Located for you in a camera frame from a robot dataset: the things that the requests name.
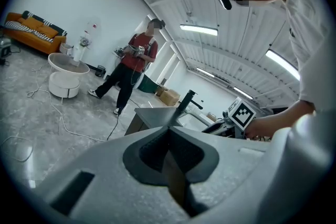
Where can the white waste bin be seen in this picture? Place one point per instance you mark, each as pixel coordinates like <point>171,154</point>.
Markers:
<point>65,49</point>

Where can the flower bouquet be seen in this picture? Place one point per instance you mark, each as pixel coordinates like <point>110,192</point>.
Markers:
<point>84,42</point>

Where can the person's white shirt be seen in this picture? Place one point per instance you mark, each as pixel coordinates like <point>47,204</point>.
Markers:
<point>307,34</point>

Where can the orange cushion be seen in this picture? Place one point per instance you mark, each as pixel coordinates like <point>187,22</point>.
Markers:
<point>32,23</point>
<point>48,31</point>

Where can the white pedestal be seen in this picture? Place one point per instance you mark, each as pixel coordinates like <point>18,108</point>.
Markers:
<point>79,53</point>

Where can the black waste bin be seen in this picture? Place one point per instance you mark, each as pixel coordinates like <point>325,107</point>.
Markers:
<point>100,70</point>

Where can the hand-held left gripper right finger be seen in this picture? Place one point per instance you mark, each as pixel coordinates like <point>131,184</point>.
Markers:
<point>225,170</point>

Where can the person's right forearm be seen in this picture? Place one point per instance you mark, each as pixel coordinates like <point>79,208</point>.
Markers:
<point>278,119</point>

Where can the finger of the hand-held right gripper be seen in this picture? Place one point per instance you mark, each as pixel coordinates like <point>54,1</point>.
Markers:
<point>215,128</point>

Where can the cardboard box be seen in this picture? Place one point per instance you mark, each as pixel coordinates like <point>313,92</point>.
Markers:
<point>170,97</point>
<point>161,90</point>

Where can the dark grey counter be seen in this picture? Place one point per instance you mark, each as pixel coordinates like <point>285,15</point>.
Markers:
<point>152,116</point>

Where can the white sink basin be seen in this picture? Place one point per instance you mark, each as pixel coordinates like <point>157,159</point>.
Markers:
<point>194,120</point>

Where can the white round drawer stool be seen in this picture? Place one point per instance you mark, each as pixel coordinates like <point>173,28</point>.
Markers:
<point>63,85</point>

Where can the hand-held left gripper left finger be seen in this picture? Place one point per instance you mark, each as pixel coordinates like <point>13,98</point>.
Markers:
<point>105,178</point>

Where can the round white coffee table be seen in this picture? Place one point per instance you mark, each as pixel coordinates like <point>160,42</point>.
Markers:
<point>65,65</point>

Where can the dark green cabinet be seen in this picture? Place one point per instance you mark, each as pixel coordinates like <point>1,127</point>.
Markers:
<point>147,85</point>

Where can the white arched board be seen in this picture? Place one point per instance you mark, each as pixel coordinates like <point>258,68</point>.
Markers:
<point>94,27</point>

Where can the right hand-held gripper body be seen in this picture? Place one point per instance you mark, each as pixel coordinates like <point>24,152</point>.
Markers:
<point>242,115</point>

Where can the black faucet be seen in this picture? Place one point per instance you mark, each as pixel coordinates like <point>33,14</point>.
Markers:
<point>187,101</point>

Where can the long ceiling light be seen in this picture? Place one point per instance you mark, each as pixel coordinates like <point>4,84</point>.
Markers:
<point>282,64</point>
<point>242,92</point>
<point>205,72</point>
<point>198,29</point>

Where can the silver appliance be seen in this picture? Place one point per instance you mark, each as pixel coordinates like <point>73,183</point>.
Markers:
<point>4,46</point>

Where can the black white striped blanket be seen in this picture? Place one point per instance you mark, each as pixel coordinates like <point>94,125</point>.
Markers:
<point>15,25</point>

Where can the orange sofa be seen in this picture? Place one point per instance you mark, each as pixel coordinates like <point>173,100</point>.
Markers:
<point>34,39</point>

